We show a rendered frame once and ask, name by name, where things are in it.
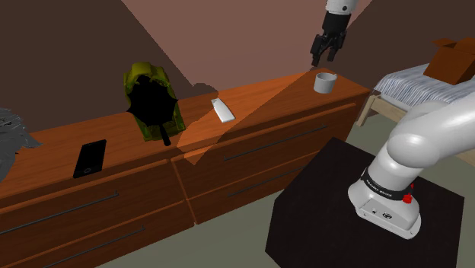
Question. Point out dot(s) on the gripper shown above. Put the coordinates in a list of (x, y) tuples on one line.
[(334, 25)]

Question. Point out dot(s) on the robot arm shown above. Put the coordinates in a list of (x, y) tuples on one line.
[(415, 141)]

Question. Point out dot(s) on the white cup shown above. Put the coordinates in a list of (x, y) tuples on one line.
[(324, 83)]

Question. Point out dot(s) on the bed with striped mattress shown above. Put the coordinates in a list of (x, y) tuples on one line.
[(404, 92)]

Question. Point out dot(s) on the wooden chest of drawers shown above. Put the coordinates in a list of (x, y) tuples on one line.
[(267, 137)]

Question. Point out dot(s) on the white remote control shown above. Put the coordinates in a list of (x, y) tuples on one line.
[(223, 110)]

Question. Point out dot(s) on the brown cardboard box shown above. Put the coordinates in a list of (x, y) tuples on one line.
[(451, 63)]

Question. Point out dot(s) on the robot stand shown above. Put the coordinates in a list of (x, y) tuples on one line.
[(326, 208)]

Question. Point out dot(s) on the green and black toy tank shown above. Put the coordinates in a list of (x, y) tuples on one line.
[(152, 104)]

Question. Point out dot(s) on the black phone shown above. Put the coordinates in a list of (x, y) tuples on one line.
[(89, 158)]

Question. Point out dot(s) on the grey crumpled object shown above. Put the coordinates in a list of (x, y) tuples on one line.
[(9, 137)]

